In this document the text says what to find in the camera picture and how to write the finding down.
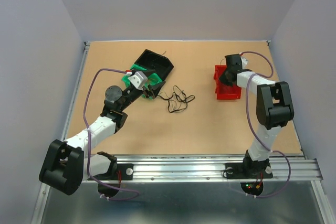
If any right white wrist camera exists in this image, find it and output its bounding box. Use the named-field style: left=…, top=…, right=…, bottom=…
left=240, top=55, right=248, bottom=69

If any black cable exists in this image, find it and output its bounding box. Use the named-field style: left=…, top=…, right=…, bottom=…
left=157, top=85, right=196, bottom=114

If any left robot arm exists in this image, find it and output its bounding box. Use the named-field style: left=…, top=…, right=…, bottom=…
left=39, top=69, right=165, bottom=195

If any red plastic bin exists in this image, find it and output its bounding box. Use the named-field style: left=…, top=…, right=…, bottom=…
left=213, top=65, right=242, bottom=100

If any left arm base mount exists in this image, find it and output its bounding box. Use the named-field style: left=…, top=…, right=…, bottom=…
left=95, top=163, right=133, bottom=197

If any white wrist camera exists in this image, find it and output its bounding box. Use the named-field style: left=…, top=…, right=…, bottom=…
left=240, top=55, right=248, bottom=69
left=128, top=71, right=148, bottom=90

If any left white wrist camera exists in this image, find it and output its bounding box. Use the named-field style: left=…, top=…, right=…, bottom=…
left=128, top=71, right=148, bottom=90

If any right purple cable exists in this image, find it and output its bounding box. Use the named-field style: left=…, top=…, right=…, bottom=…
left=240, top=50, right=291, bottom=199

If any purple cable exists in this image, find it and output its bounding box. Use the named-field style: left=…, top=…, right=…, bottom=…
left=82, top=68, right=140, bottom=201
left=240, top=50, right=291, bottom=199

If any black plastic bin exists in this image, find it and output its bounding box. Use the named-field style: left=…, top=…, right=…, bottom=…
left=134, top=49, right=174, bottom=81

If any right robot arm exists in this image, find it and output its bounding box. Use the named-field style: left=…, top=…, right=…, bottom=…
left=219, top=52, right=295, bottom=179

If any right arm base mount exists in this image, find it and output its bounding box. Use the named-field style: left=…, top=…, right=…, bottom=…
left=223, top=161, right=273, bottom=196

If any green plastic bin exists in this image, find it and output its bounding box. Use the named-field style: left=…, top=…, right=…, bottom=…
left=122, top=64, right=165, bottom=101

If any aluminium mounting rail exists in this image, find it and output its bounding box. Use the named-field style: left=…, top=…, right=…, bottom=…
left=60, top=41, right=322, bottom=183

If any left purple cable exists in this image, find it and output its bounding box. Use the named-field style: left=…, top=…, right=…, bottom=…
left=82, top=68, right=140, bottom=201

